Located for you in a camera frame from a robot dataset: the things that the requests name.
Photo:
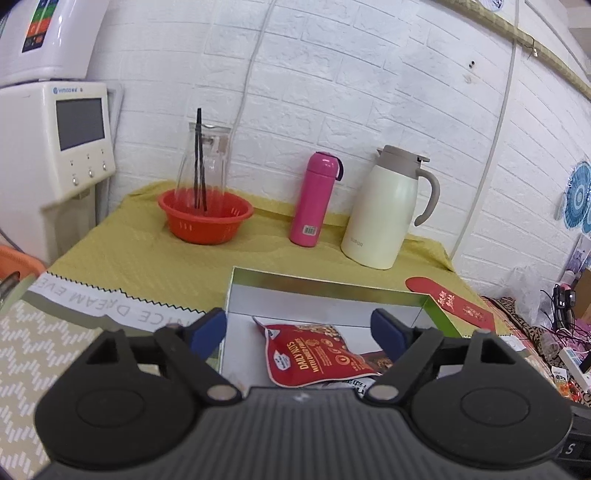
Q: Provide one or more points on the clear plastic bag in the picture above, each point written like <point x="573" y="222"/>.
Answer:
<point x="523" y="284"/>

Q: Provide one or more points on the white water dispenser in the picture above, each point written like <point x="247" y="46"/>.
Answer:
<point x="55" y="148"/>

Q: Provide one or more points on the white wall water purifier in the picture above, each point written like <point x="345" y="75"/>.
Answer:
<point x="49" y="39"/>

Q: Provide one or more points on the cream thermal jug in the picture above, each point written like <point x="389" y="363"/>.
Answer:
<point x="385" y="206"/>

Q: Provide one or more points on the yellow green tablecloth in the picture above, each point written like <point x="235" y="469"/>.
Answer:
<point x="132" y="250"/>

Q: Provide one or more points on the red daily nuts packet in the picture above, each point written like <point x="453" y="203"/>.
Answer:
<point x="307" y="354"/>

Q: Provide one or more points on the clear glass carafe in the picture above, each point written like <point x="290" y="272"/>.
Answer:
<point x="216" y="146"/>

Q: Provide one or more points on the pink thermos bottle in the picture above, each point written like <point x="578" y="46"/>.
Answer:
<point x="323" y="170"/>

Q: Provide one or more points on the white power strip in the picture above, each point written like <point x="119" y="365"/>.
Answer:
<point x="572" y="361"/>

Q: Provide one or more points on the green snack box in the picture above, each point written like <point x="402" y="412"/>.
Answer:
<point x="262" y="297"/>

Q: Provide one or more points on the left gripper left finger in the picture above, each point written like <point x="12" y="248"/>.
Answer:
<point x="128" y="400"/>

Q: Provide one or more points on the white black text packet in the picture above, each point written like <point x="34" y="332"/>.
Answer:
<point x="360" y="385"/>

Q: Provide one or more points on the orange plastic basket bowl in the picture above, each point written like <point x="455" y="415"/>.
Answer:
<point x="194" y="227"/>

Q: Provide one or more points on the blue paper fan decoration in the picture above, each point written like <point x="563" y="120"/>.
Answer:
<point x="575" y="202"/>

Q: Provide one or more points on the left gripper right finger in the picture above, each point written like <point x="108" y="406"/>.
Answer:
<point x="474" y="400"/>

